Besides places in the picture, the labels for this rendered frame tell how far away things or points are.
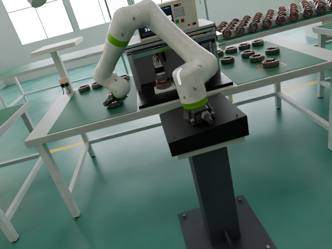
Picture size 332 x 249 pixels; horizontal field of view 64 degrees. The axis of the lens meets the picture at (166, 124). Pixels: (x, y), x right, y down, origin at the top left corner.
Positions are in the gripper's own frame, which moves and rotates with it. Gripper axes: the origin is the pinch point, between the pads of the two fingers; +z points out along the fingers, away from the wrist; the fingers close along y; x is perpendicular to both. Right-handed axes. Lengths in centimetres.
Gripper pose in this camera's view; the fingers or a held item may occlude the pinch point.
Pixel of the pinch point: (114, 102)
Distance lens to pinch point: 198.8
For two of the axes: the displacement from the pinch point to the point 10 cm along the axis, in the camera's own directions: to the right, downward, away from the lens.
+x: -4.4, -9.0, 0.4
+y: 8.5, -4.0, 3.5
